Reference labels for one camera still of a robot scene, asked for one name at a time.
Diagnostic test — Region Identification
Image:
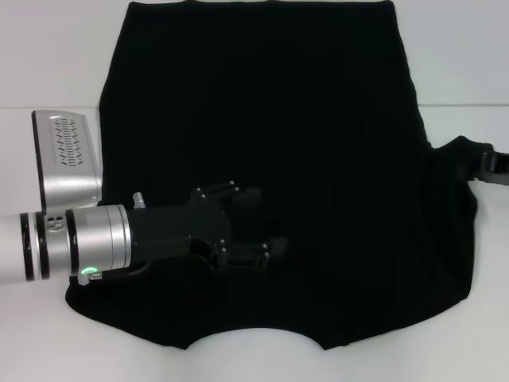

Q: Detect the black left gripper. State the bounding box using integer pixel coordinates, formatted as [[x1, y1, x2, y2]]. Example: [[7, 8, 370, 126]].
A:
[[126, 180, 289, 276]]

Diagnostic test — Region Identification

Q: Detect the black t-shirt with FREE print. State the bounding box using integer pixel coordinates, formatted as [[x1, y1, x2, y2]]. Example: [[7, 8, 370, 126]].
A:
[[64, 0, 494, 352]]

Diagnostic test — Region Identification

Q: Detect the left arm gripper cable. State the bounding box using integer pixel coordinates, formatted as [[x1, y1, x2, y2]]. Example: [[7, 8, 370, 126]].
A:
[[77, 258, 154, 287]]

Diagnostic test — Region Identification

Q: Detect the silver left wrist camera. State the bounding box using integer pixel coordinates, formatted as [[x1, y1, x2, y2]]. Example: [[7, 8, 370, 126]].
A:
[[31, 110, 104, 212]]

